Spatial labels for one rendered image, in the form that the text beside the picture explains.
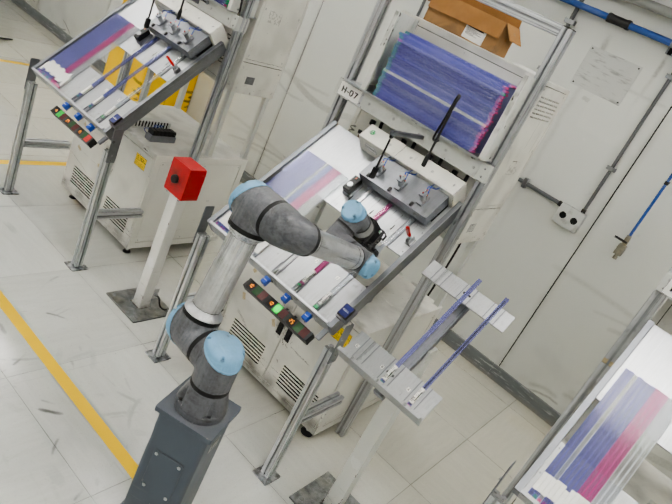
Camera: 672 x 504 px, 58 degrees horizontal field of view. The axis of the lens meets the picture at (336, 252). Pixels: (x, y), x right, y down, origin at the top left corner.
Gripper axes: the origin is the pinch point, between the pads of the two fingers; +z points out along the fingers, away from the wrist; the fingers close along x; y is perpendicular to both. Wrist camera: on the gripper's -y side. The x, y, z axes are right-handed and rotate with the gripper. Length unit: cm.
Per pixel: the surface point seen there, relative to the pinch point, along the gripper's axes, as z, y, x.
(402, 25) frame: -14, 79, 49
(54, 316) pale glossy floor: 10, -104, 99
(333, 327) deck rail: -6.8, -29.2, -9.9
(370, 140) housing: 3, 37, 35
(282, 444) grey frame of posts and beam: 23, -74, -13
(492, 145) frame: -10, 56, -11
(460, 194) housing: 6.7, 40.1, -8.0
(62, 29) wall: 190, 25, 517
